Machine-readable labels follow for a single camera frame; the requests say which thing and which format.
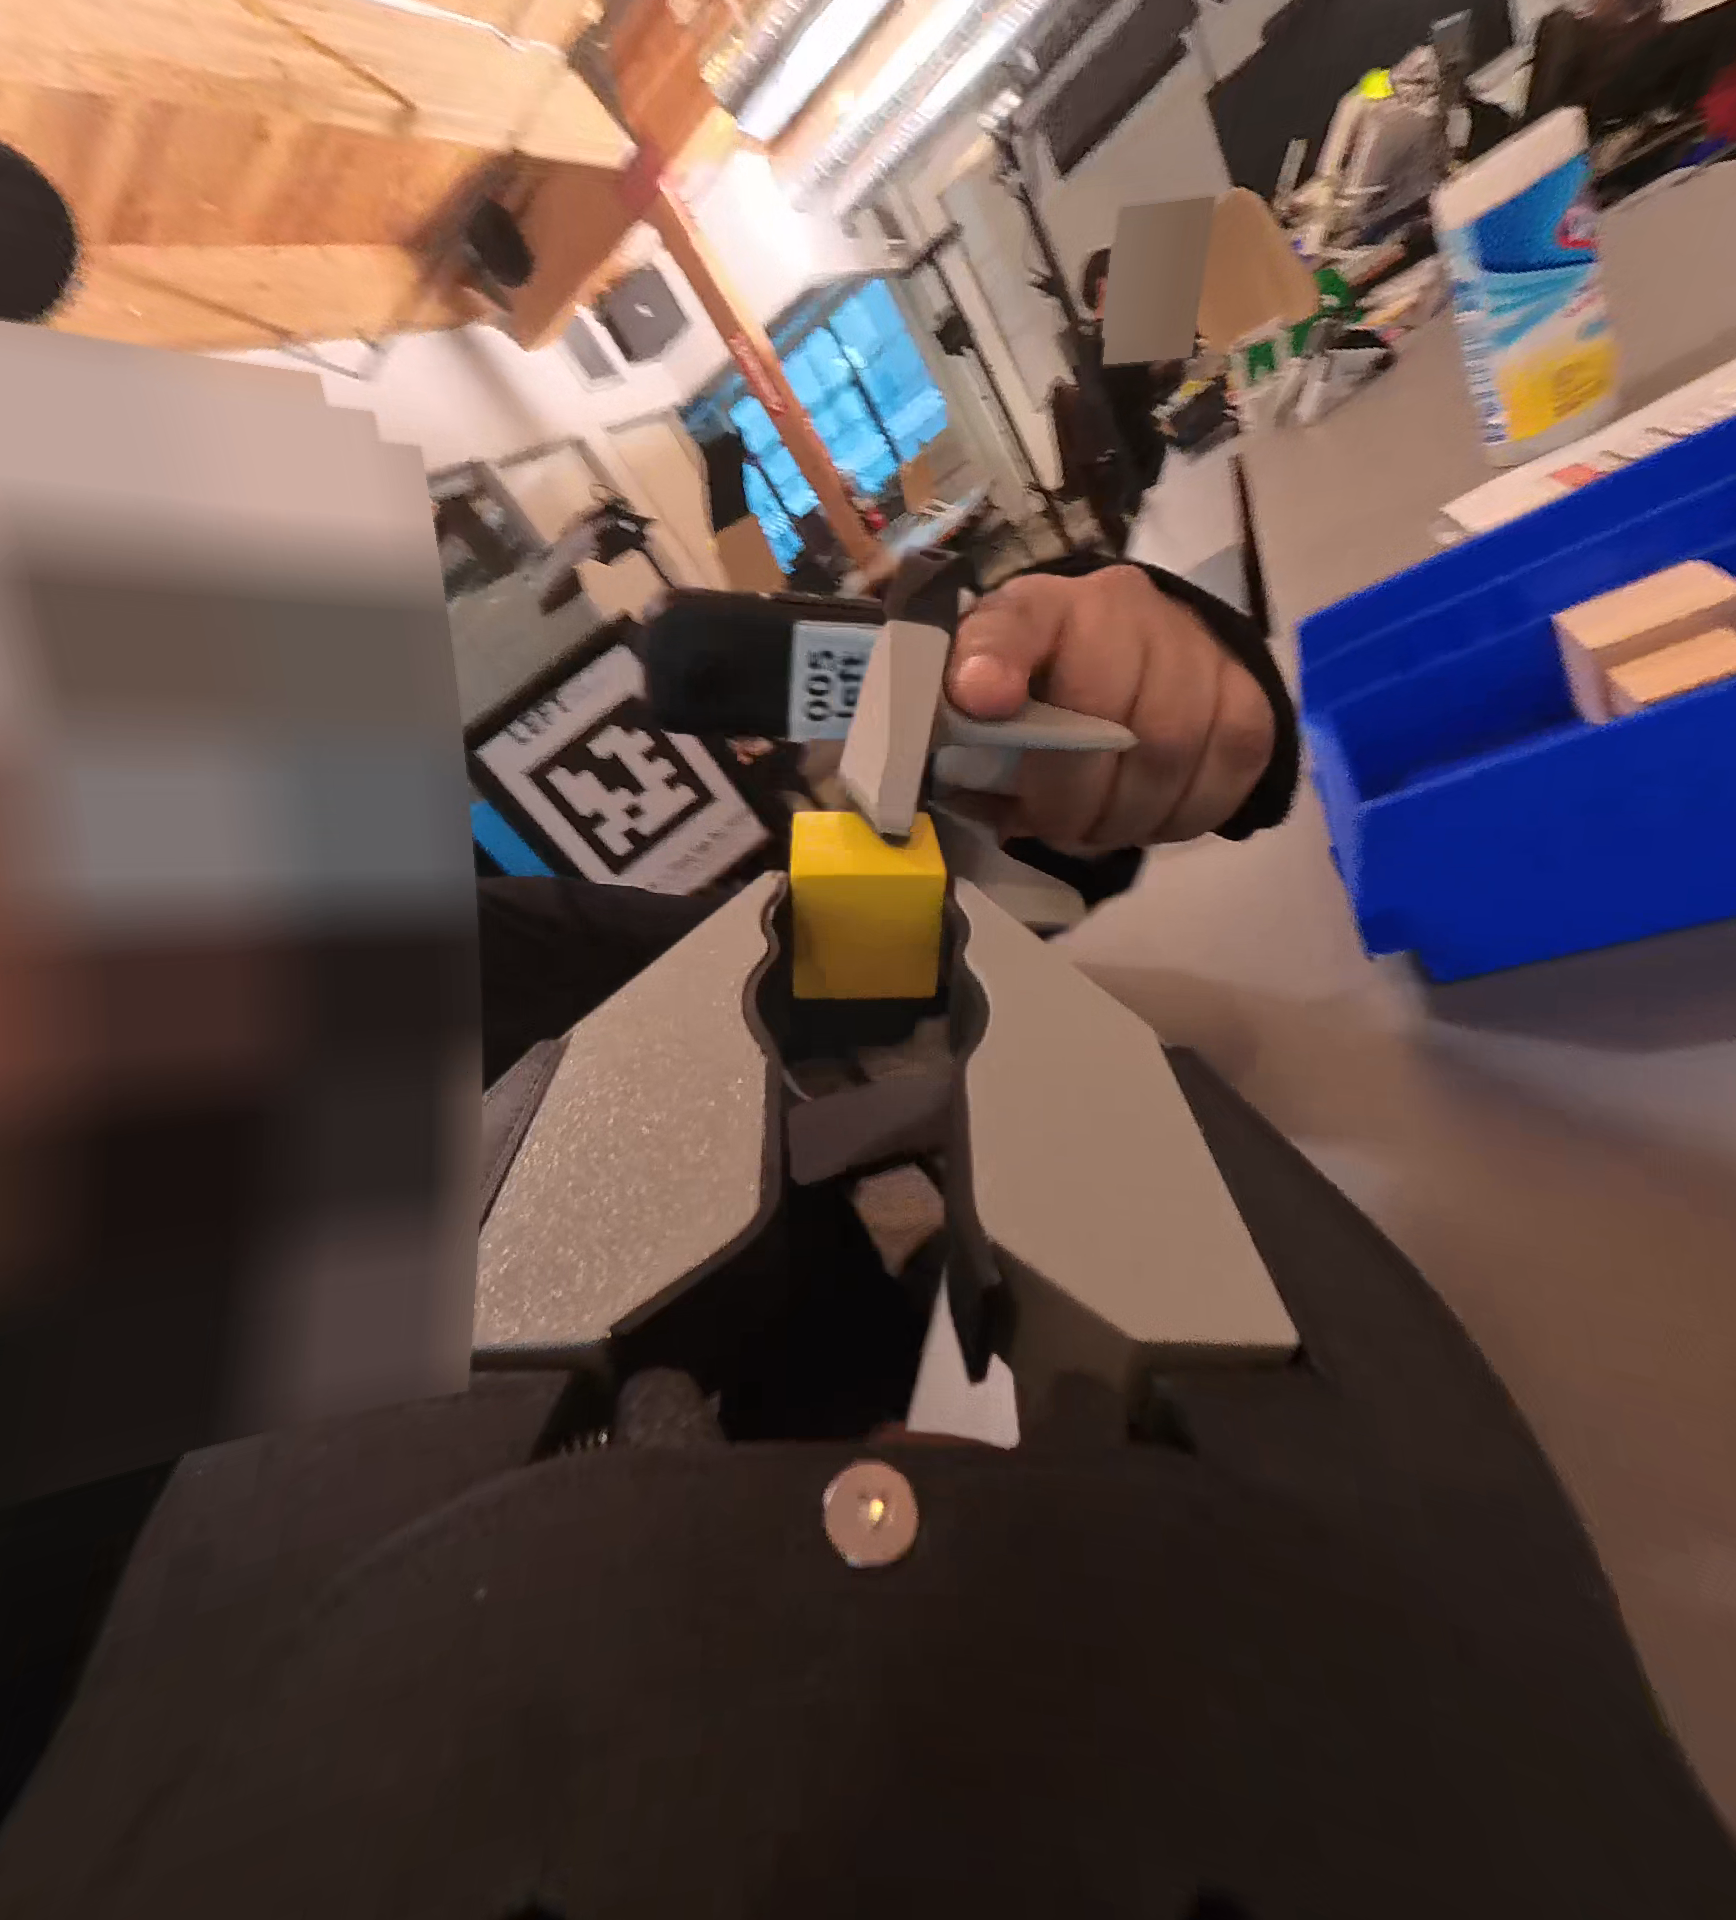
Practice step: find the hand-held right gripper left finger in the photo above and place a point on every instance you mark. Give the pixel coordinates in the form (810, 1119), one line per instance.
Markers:
(628, 1184)

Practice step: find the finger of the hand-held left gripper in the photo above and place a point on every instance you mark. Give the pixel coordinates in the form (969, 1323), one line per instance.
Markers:
(1027, 893)
(898, 720)

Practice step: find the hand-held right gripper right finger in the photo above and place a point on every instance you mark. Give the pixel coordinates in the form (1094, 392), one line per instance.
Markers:
(1108, 1201)

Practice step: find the small yellow cube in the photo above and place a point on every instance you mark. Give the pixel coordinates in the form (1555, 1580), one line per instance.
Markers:
(860, 914)

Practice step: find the blue plastic bin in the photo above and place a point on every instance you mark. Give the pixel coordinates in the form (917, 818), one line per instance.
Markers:
(1559, 841)

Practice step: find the large wooden cube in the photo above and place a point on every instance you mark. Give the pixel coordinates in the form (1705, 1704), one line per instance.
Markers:
(1648, 600)

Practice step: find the medium wooden cube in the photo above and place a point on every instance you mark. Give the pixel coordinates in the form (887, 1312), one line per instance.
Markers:
(1700, 669)

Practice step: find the person's left hand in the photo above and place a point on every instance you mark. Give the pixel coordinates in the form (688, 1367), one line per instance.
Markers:
(1168, 705)

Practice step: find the black white marker sign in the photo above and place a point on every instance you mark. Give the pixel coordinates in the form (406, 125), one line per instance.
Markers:
(612, 780)

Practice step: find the large window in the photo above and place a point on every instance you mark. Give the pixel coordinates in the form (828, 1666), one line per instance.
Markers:
(853, 405)

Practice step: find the black ceiling speaker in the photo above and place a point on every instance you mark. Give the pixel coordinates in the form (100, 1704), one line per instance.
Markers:
(643, 312)

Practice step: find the tan wooden chair back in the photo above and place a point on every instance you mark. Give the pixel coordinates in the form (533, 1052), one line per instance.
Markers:
(1258, 271)

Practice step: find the large black screen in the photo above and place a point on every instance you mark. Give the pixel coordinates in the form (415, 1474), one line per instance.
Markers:
(1289, 105)

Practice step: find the white wipes canister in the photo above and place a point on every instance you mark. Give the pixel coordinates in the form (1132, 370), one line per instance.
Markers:
(1537, 314)

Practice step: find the laminated printed sheet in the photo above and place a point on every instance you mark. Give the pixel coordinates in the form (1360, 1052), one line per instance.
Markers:
(1632, 442)

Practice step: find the silver air duct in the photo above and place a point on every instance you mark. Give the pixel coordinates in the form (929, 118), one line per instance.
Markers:
(929, 91)

